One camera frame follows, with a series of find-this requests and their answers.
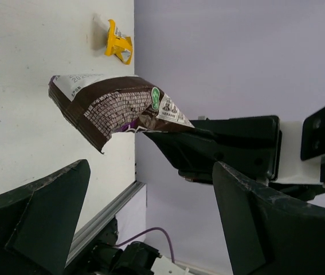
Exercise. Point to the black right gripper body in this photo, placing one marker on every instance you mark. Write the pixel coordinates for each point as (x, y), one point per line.
(268, 145)

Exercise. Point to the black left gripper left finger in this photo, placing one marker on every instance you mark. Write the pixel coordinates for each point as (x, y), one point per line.
(38, 221)

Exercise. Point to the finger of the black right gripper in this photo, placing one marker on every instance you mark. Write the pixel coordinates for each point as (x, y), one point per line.
(193, 154)
(234, 132)

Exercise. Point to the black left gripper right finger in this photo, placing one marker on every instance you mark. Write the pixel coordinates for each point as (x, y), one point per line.
(266, 231)

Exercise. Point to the purple brown snack wrapper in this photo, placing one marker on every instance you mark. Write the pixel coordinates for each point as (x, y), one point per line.
(98, 105)

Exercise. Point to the yellow purple snack packet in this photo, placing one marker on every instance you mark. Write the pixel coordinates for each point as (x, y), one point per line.
(118, 44)

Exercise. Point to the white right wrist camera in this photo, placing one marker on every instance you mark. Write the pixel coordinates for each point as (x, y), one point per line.
(302, 153)

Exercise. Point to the aluminium front rail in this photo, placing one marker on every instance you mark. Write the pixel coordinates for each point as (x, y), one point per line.
(91, 229)

